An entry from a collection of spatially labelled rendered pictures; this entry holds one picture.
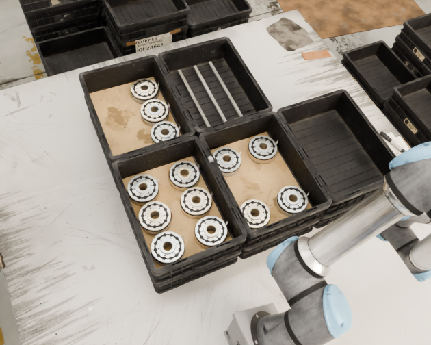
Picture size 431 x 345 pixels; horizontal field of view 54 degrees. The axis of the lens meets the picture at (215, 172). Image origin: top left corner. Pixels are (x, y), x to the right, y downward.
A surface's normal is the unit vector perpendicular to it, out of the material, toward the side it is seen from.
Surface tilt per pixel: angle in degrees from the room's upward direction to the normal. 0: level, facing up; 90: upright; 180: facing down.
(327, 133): 0
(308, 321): 47
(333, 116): 0
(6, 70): 0
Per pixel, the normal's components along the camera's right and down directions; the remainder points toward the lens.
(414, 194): -0.40, 0.31
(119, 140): 0.08, -0.51
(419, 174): -0.65, -0.02
